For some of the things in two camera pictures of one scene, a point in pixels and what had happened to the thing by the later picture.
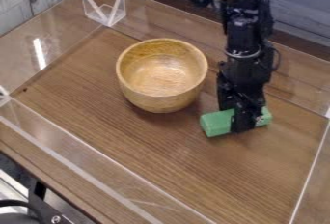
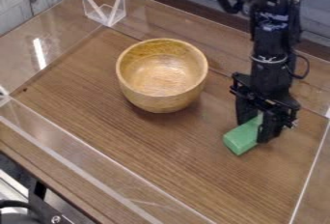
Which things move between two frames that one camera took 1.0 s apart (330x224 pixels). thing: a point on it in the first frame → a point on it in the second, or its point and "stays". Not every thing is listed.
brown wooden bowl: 162,71 stays
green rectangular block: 216,124 → 242,137
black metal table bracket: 41,211 stays
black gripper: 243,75 → 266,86
